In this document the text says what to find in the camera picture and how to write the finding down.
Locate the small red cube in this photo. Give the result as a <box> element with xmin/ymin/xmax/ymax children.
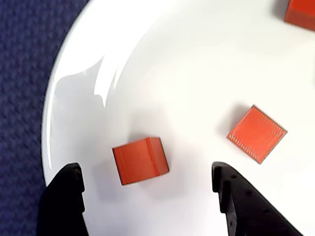
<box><xmin>283</xmin><ymin>0</ymin><xmax>315</xmax><ymax>31</ymax></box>
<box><xmin>112</xmin><ymin>137</ymin><xmax>170</xmax><ymax>186</ymax></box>
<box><xmin>226</xmin><ymin>104</ymin><xmax>288</xmax><ymax>165</ymax></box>

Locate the white round plate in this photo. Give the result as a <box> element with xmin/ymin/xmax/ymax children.
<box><xmin>40</xmin><ymin>0</ymin><xmax>315</xmax><ymax>236</ymax></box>

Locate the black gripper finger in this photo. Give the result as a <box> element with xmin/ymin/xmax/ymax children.
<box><xmin>36</xmin><ymin>162</ymin><xmax>90</xmax><ymax>236</ymax></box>
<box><xmin>211</xmin><ymin>161</ymin><xmax>305</xmax><ymax>236</ymax></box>

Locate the blue woven table cloth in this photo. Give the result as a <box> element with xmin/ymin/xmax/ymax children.
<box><xmin>0</xmin><ymin>0</ymin><xmax>92</xmax><ymax>236</ymax></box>

